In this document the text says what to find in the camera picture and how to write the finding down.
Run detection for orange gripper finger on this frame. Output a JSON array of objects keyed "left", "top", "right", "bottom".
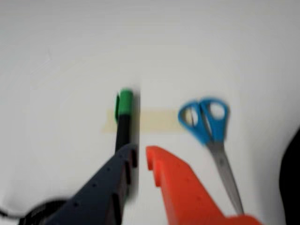
[{"left": 145, "top": 145, "right": 263, "bottom": 225}]

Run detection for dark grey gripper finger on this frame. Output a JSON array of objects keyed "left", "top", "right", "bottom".
[{"left": 43, "top": 143, "right": 138, "bottom": 225}]

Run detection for green capped black marker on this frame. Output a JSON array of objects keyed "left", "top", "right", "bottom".
[{"left": 114, "top": 88, "right": 135, "bottom": 154}]

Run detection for black fabric bag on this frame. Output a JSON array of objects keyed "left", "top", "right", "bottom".
[{"left": 279, "top": 126, "right": 300, "bottom": 225}]

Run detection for beige masking tape strip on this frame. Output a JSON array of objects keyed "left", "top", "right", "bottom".
[{"left": 101, "top": 108, "right": 186, "bottom": 135}]

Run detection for black coiled usb cable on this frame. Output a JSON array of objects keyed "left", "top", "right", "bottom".
[{"left": 0, "top": 198, "right": 70, "bottom": 225}]

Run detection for blue handled scissors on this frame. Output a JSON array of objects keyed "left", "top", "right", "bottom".
[{"left": 177, "top": 97, "right": 245, "bottom": 215}]

